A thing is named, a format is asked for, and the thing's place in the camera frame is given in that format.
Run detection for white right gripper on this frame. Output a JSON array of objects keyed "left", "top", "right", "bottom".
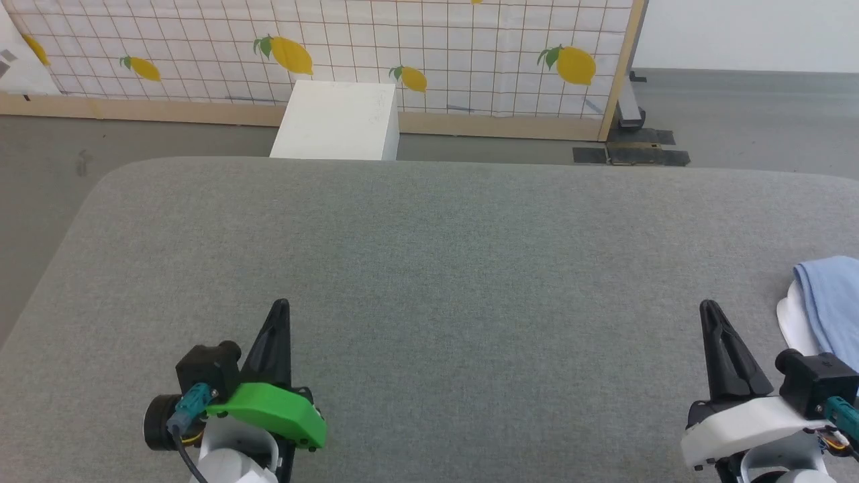
[{"left": 680, "top": 299, "right": 840, "bottom": 472}]

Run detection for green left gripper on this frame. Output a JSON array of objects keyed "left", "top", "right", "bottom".
[{"left": 142, "top": 299, "right": 328, "bottom": 453}]

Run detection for light blue and white shirt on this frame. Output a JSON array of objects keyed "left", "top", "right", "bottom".
[{"left": 776, "top": 255, "right": 859, "bottom": 374}]

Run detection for black floor plates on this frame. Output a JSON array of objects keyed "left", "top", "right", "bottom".
[{"left": 572, "top": 127, "right": 692, "bottom": 168}]

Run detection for white box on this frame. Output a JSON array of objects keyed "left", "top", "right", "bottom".
[{"left": 269, "top": 80, "right": 401, "bottom": 162}]

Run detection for grey metal partition foot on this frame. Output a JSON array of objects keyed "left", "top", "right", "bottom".
[{"left": 616, "top": 72, "right": 648, "bottom": 129}]

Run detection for lemon print partition screen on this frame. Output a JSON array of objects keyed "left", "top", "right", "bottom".
[{"left": 0, "top": 0, "right": 650, "bottom": 142}]

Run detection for white board panel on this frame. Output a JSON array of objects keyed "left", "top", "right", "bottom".
[{"left": 0, "top": 9, "right": 62, "bottom": 96}]

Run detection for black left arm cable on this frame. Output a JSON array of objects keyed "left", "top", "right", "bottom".
[{"left": 166, "top": 384, "right": 217, "bottom": 483}]

